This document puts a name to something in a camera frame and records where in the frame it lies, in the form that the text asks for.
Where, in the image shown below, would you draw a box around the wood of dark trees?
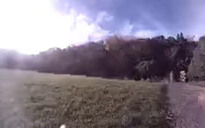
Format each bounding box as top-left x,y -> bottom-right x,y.
0,32 -> 205,83

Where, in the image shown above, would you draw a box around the pale post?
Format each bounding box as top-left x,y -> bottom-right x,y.
169,70 -> 174,84

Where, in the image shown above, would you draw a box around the green grass field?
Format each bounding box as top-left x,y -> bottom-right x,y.
0,68 -> 169,128

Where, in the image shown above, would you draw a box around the grey gravel path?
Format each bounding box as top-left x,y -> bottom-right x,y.
164,80 -> 205,128

